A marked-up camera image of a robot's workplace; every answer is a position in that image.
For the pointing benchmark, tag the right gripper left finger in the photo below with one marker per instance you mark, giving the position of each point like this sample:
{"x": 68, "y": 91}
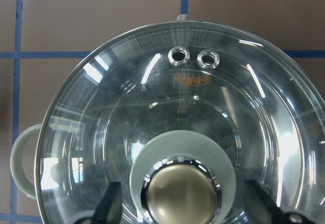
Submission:
{"x": 109, "y": 209}

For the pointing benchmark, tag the glass pot lid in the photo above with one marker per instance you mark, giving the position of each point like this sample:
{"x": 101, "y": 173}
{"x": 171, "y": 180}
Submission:
{"x": 182, "y": 122}

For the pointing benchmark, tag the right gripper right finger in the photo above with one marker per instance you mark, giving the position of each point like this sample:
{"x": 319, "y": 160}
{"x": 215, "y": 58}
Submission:
{"x": 261, "y": 208}

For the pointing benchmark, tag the pale green cooking pot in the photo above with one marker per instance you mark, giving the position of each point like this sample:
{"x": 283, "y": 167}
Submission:
{"x": 21, "y": 163}

